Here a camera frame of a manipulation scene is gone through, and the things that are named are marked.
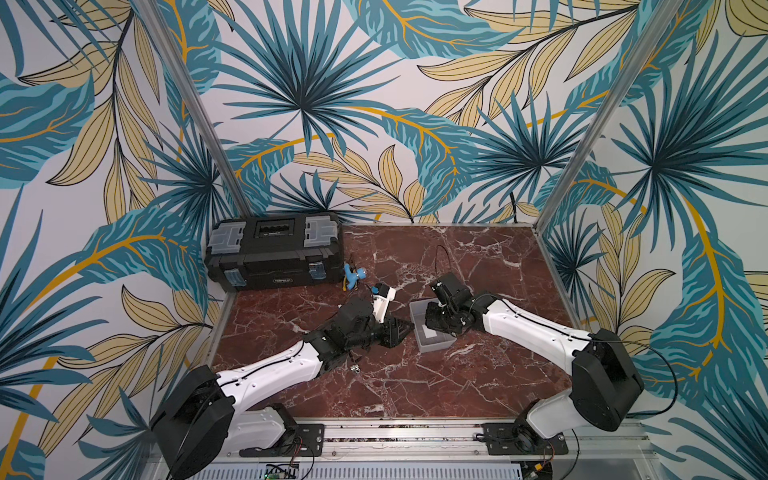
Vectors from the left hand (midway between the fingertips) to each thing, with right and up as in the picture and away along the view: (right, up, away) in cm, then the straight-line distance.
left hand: (410, 331), depth 76 cm
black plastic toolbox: (-40, +20, +16) cm, 47 cm away
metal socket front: (-15, -12, +8) cm, 21 cm away
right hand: (+5, +1, +10) cm, 12 cm away
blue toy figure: (-18, +12, +25) cm, 33 cm away
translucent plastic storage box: (+6, -6, +14) cm, 17 cm away
